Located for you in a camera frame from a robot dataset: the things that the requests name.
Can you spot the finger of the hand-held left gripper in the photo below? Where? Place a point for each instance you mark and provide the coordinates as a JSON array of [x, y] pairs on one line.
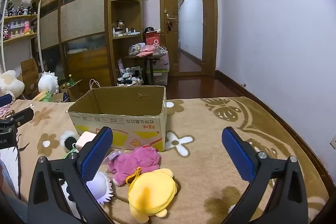
[[23, 116], [6, 100]]

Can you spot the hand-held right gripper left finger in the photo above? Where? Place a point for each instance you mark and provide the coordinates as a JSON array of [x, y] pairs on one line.
[[96, 154]]

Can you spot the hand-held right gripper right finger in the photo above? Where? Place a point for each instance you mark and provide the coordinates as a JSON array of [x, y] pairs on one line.
[[237, 154]]

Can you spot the lilac-haired plush doll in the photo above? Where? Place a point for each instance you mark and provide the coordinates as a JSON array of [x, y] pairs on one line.
[[101, 187]]

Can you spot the pink plush bear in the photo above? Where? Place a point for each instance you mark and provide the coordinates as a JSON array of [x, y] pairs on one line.
[[136, 163]]

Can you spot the large printed cardboard box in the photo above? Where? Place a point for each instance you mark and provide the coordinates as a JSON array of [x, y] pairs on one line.
[[136, 127]]

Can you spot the yellow plush coin purse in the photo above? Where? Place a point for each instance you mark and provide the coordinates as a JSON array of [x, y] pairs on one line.
[[152, 193]]

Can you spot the basket of soft toys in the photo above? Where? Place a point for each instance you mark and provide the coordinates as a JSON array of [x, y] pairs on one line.
[[130, 77]]

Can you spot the cream plush toy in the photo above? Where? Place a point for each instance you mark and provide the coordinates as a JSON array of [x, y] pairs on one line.
[[10, 82]]

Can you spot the green and yellow toy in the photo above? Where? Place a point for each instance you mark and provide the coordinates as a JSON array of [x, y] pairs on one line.
[[44, 96]]

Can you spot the black and white pompom plush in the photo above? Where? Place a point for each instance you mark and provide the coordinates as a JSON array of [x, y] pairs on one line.
[[68, 141]]

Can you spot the tall open cardboard box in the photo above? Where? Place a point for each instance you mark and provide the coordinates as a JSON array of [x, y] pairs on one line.
[[27, 74]]

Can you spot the white spiky-haired plush doll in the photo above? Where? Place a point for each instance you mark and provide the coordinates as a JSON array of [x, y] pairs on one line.
[[47, 82]]

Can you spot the brown floral blanket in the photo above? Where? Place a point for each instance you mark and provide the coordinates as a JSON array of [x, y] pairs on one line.
[[210, 121]]

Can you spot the cardboard box with bottles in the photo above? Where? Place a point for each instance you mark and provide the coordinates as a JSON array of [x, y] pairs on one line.
[[73, 91]]

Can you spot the green glass bottle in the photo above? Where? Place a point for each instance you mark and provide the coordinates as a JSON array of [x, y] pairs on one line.
[[70, 80]]

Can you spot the yellow shelf rack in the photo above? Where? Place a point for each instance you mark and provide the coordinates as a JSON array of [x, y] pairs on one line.
[[22, 37]]

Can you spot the row of pink boxed figurines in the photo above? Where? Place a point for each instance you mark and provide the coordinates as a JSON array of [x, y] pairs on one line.
[[18, 31]]

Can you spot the grey cloth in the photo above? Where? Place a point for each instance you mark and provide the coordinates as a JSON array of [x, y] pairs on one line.
[[10, 203]]

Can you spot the pink printed board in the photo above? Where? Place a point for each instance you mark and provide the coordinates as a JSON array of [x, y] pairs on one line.
[[120, 66]]

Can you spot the row of dark figurines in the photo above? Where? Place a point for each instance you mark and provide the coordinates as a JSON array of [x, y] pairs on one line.
[[19, 10]]

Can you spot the small dark side table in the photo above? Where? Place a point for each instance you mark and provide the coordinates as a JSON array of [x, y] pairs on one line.
[[147, 56]]

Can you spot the wooden wardrobe with glass doors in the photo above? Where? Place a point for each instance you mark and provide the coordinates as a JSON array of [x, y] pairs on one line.
[[78, 16]]

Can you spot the clear plastic storage bin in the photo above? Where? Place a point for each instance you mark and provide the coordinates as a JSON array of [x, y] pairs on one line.
[[162, 64]]

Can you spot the clear box of small items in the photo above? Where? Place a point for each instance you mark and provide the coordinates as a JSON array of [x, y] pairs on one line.
[[136, 48]]

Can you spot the pink cloth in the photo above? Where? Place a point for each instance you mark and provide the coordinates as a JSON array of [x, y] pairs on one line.
[[147, 49]]

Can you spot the wooden corner shelf unit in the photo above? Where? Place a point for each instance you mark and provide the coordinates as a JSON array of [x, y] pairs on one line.
[[108, 29]]

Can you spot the row of small bottles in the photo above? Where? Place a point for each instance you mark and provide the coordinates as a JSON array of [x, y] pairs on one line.
[[128, 32]]

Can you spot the red paper bag white print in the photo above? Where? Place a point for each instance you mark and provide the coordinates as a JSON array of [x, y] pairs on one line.
[[152, 39]]

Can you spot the glass jar ornament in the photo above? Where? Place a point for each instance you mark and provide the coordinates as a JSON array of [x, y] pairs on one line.
[[120, 24]]

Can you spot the wall socket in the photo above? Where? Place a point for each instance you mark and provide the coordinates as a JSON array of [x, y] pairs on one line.
[[333, 141]]

